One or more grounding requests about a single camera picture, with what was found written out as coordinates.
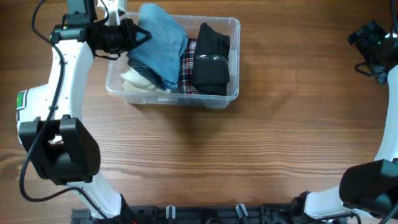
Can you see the blue denim cloth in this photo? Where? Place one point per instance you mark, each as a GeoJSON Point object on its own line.
{"type": "Point", "coordinates": [158, 59]}

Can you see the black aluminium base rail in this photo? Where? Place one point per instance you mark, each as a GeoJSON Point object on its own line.
{"type": "Point", "coordinates": [263, 214]}

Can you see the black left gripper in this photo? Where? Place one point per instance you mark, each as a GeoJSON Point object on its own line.
{"type": "Point", "coordinates": [132, 29]}

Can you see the cream cloth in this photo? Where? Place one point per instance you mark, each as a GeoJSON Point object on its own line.
{"type": "Point", "coordinates": [133, 81]}

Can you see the clear plastic storage container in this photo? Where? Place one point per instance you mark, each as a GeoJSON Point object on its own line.
{"type": "Point", "coordinates": [225, 25]}

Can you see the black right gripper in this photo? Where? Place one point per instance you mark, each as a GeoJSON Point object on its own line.
{"type": "Point", "coordinates": [369, 33]}

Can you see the white t-shirt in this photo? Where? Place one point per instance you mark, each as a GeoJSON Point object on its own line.
{"type": "Point", "coordinates": [22, 112]}

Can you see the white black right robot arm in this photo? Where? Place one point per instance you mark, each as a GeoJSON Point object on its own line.
{"type": "Point", "coordinates": [370, 188]}

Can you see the red blue plaid cloth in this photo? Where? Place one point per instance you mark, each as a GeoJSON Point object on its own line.
{"type": "Point", "coordinates": [186, 69]}

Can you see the black cloth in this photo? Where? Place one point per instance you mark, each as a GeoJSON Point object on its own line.
{"type": "Point", "coordinates": [210, 62]}

